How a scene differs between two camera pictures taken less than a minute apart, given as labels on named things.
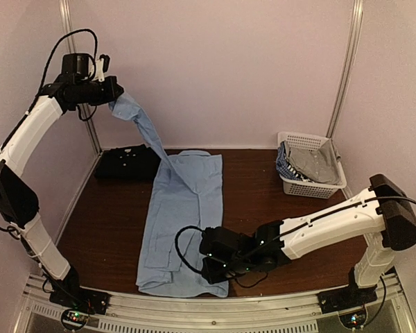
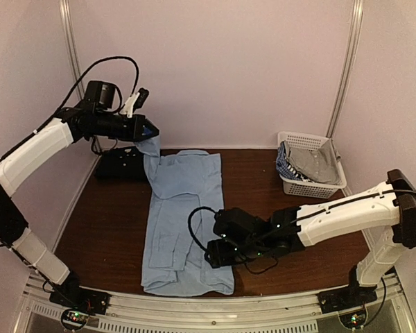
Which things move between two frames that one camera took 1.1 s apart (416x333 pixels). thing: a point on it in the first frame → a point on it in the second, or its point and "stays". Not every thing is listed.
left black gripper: [111, 94] → [136, 130]
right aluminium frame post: [347, 69] stays
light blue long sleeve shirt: [186, 199] stays
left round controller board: [73, 319] stays
